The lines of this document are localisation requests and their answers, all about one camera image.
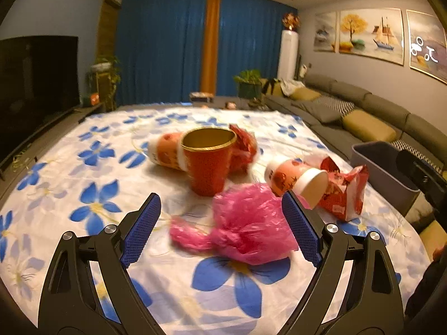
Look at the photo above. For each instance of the small orange device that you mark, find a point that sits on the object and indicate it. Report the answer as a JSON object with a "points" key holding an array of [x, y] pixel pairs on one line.
{"points": [[94, 98]]}

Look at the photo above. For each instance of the pink plastic bag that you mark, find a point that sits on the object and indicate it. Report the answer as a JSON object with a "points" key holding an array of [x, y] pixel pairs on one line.
{"points": [[244, 223]]}

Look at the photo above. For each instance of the person's right forearm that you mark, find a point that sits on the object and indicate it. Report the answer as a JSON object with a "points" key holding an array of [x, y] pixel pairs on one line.
{"points": [[427, 293]]}

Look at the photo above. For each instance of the white floor air conditioner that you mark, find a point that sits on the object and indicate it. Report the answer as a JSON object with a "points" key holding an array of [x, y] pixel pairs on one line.
{"points": [[288, 56]]}

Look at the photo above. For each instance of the black television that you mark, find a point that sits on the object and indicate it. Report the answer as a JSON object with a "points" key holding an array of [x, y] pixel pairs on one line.
{"points": [[35, 90]]}

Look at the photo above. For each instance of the red cup with gold inside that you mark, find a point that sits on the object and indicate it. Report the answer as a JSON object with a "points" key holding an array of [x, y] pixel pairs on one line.
{"points": [[207, 167]]}

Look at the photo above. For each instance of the red and white packaging bag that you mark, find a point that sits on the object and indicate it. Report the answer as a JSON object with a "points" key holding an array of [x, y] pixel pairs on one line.
{"points": [[344, 192]]}

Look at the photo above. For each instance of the orange paper cup white lid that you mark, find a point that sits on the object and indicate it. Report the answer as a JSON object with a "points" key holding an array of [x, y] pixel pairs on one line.
{"points": [[166, 153]]}

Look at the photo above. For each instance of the grey sectional sofa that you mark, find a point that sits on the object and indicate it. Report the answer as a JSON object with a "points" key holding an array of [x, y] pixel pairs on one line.
{"points": [[380, 106]]}

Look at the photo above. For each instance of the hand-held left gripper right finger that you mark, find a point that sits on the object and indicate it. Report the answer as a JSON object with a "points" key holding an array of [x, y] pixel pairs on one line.
{"points": [[302, 228]]}

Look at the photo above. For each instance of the grey abstract painting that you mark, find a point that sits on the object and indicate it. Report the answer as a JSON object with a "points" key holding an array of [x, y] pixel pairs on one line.
{"points": [[427, 45]]}

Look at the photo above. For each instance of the wooden wall panel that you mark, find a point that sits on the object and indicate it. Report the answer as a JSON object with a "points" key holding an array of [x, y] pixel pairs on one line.
{"points": [[108, 24]]}

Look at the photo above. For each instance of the sailboat and tree painting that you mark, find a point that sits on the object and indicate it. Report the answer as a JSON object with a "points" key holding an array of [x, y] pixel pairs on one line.
{"points": [[372, 35]]}

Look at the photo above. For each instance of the grey cushion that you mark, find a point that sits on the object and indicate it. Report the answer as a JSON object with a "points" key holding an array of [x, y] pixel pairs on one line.
{"points": [[314, 111]]}

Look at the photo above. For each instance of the dark coffee table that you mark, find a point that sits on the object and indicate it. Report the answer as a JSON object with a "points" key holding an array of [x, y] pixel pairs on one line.
{"points": [[157, 104]]}

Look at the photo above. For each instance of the houndstooth pillow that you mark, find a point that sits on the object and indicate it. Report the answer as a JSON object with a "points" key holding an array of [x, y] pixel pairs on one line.
{"points": [[337, 104], [415, 151]]}

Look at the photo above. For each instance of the flat printed box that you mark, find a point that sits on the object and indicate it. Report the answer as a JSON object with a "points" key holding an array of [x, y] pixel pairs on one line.
{"points": [[202, 98]]}

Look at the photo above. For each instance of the artificial flower decoration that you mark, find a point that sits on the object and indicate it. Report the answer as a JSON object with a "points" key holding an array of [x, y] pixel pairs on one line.
{"points": [[291, 21]]}

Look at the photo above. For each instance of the white cloth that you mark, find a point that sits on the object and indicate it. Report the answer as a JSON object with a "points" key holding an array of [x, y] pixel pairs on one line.
{"points": [[291, 86]]}

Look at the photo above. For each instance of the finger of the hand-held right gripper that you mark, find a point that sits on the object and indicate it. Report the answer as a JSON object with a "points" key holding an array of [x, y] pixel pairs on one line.
{"points": [[417, 172]]}

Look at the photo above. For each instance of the small landscape painting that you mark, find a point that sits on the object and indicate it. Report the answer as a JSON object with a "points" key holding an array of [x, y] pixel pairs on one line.
{"points": [[324, 31]]}

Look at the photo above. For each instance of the orange curtain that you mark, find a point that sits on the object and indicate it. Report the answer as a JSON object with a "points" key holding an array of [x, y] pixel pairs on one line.
{"points": [[211, 42]]}

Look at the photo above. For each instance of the grey television cabinet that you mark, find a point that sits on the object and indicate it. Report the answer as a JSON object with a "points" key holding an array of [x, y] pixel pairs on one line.
{"points": [[70, 122]]}

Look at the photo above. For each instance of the potted plant on gold stand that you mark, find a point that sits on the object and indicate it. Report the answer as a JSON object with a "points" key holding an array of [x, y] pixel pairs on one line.
{"points": [[108, 73]]}

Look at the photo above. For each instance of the large yellow pillow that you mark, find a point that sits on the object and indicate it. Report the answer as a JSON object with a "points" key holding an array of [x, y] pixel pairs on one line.
{"points": [[368, 127]]}

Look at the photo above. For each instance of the red snack wrapper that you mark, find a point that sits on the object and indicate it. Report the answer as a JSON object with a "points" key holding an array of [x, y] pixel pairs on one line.
{"points": [[244, 150]]}

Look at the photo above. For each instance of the small yellow pillow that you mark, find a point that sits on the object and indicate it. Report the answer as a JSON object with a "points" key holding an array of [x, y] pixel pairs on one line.
{"points": [[305, 94]]}

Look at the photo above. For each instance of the potted plant in green pot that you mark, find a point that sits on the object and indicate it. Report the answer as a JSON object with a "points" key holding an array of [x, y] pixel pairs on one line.
{"points": [[248, 85]]}

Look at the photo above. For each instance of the printed paper cup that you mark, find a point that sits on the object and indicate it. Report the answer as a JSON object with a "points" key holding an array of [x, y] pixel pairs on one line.
{"points": [[290, 179]]}

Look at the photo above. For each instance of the grey plastic bin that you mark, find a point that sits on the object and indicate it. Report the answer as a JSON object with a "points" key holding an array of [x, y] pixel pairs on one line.
{"points": [[375, 167]]}

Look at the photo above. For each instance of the blue curtain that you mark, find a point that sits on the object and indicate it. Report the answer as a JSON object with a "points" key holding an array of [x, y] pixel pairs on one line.
{"points": [[251, 38], [160, 49]]}

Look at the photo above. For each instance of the black garment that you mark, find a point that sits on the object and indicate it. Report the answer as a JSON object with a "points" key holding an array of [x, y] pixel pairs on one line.
{"points": [[271, 86]]}

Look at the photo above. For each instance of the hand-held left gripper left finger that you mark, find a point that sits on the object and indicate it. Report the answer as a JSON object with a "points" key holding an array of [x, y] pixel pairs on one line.
{"points": [[141, 232]]}

